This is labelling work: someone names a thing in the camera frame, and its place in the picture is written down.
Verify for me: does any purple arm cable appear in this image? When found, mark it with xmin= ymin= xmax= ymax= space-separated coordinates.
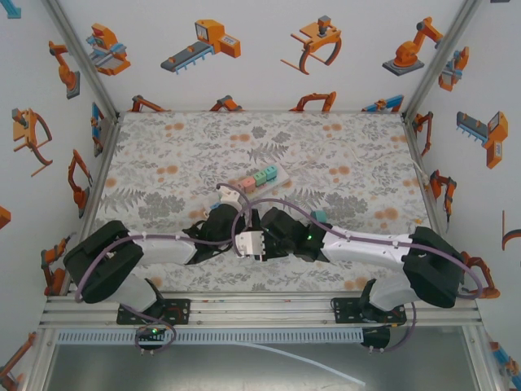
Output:
xmin=231 ymin=198 xmax=486 ymax=354
xmin=74 ymin=182 xmax=252 ymax=356

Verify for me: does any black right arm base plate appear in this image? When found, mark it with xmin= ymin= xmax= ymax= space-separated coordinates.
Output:
xmin=331 ymin=297 xmax=408 ymax=326

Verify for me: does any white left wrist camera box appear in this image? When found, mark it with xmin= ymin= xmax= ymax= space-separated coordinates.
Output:
xmin=215 ymin=183 xmax=242 ymax=205

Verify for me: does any white slotted cable duct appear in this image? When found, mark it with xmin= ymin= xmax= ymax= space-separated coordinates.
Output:
xmin=55 ymin=328 xmax=365 ymax=345

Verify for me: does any aluminium frame post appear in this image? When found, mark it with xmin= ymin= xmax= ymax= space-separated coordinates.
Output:
xmin=401 ymin=0 xmax=485 ymax=121
xmin=40 ymin=0 xmax=121 ymax=121

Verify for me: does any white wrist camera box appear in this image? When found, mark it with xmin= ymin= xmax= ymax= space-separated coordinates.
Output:
xmin=234 ymin=230 xmax=266 ymax=261
xmin=215 ymin=183 xmax=242 ymax=205

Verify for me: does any white rectangular power strip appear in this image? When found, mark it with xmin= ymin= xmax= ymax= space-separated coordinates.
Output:
xmin=225 ymin=162 xmax=291 ymax=200

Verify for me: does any grey metal panel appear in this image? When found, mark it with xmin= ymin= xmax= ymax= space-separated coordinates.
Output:
xmin=40 ymin=344 xmax=489 ymax=391

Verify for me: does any black circuit board with LED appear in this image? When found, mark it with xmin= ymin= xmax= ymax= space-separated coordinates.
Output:
xmin=135 ymin=324 xmax=169 ymax=348

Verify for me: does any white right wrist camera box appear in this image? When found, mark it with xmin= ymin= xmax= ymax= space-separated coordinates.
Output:
xmin=234 ymin=230 xmax=266 ymax=261

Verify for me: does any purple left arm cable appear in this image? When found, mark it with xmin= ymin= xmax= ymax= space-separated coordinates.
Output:
xmin=74 ymin=182 xmax=252 ymax=356

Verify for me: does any aluminium frame side rail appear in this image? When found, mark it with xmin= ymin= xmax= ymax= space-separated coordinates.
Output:
xmin=401 ymin=112 xmax=463 ymax=293
xmin=64 ymin=113 xmax=123 ymax=295

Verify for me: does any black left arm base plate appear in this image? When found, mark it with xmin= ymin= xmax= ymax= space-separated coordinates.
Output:
xmin=116 ymin=298 xmax=192 ymax=326

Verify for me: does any white plastic tube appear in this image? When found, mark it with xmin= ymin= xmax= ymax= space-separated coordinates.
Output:
xmin=239 ymin=341 xmax=367 ymax=388

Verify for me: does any aluminium frame cross rail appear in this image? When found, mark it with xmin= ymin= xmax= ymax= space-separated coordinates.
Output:
xmin=38 ymin=293 xmax=481 ymax=329

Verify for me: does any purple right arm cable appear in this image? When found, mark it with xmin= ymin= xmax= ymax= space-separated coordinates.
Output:
xmin=231 ymin=198 xmax=486 ymax=354

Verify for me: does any floral print tablecloth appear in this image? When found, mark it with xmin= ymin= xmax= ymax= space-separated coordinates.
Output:
xmin=75 ymin=110 xmax=453 ymax=294

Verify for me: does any black controller box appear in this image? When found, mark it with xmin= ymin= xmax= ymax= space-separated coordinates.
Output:
xmin=363 ymin=327 xmax=392 ymax=352

